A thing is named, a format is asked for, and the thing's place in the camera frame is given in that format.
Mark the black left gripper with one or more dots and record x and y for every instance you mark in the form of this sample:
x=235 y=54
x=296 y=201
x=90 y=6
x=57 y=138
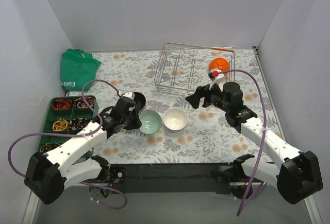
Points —
x=131 y=118

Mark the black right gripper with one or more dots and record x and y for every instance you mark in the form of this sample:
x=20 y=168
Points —
x=204 y=98

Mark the pale green patterned bowl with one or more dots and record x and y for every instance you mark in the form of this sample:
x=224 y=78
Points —
x=151 y=122

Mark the beige bowl front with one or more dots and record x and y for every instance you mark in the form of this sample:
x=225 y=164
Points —
x=140 y=101

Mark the orange bowl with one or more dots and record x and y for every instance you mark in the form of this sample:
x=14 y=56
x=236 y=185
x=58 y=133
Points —
x=219 y=63

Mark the white ribbed bowl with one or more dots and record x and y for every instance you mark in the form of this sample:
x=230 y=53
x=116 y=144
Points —
x=175 y=119

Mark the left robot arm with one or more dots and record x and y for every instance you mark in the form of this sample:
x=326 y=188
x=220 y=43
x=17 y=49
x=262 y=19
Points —
x=49 y=174

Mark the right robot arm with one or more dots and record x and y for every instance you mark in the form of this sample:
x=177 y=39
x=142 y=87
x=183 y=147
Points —
x=294 y=173

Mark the dark floral scrunchie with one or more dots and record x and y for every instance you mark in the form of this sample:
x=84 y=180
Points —
x=78 y=123

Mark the brown pink patterned scrunchie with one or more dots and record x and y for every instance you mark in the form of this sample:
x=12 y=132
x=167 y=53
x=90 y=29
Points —
x=80 y=102

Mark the green compartment tray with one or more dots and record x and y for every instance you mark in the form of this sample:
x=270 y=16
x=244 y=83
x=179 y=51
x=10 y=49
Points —
x=61 y=111

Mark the green cloth bag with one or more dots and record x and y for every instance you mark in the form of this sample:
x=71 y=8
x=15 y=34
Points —
x=76 y=69

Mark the brown dotted scrunchie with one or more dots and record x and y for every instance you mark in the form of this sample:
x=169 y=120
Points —
x=48 y=147

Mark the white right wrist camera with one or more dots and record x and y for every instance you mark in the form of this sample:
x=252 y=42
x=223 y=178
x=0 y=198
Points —
x=216 y=76

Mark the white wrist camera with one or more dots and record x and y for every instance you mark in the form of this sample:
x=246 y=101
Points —
x=216 y=76
x=130 y=95

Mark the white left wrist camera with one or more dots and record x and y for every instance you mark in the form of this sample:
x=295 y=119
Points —
x=130 y=95

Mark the metal wire dish rack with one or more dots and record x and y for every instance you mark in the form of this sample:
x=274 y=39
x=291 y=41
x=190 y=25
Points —
x=183 y=67

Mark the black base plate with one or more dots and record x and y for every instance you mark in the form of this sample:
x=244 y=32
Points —
x=216 y=178

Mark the metal corner bracket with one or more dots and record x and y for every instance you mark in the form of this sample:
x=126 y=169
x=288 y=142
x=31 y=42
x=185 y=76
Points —
x=255 y=49

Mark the aluminium frame rail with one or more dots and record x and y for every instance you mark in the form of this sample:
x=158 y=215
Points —
x=81 y=204

